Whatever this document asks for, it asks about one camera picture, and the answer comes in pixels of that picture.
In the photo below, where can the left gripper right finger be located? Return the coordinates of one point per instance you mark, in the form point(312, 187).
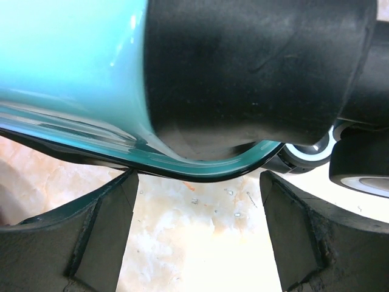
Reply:
point(319, 246)

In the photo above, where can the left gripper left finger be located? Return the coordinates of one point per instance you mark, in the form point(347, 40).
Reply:
point(78, 246)

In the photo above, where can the teal hard-shell suitcase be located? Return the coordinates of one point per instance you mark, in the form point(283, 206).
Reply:
point(202, 91)

